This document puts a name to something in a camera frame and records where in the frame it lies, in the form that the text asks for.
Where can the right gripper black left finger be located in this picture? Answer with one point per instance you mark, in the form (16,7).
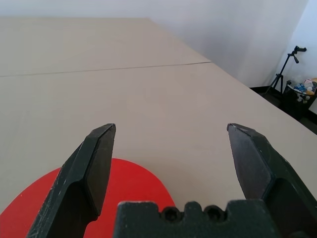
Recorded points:
(81,173)

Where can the red ping-pong paddle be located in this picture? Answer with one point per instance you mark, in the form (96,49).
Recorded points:
(138,178)

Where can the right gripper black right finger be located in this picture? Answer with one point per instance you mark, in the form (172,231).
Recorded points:
(257,163)

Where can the black camera tripod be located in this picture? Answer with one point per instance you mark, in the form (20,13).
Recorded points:
(282,72)

